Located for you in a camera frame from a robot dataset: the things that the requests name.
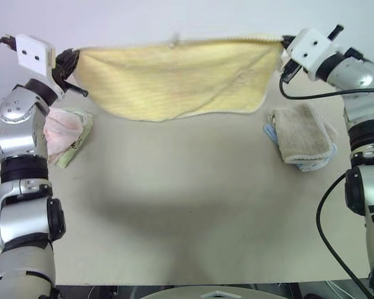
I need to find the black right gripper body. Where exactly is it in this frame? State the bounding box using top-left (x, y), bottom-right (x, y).
top-left (282, 43), bottom-right (301, 83)

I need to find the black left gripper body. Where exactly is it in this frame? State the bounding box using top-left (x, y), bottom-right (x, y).
top-left (52, 51), bottom-right (89, 96)

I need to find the yellow towel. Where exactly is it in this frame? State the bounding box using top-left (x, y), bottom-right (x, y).
top-left (73, 32), bottom-right (284, 123)

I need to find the folded beige towel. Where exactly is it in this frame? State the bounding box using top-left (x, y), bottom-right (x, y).
top-left (267, 103), bottom-right (339, 165)

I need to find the crumpled pink cloth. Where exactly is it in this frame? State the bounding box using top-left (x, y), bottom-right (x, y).
top-left (43, 107), bottom-right (85, 165)

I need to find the pink and green cloth pile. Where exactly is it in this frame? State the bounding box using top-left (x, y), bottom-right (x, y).
top-left (56, 107), bottom-right (96, 171)

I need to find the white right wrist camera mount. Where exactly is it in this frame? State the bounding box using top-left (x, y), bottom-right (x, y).
top-left (279, 27), bottom-right (342, 81)

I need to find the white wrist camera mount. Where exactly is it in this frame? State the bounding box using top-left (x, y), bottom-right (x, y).
top-left (279, 27), bottom-right (342, 81)
top-left (14, 33), bottom-right (65, 95)

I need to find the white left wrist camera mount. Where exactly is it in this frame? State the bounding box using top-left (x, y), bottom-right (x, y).
top-left (14, 33), bottom-right (65, 95)

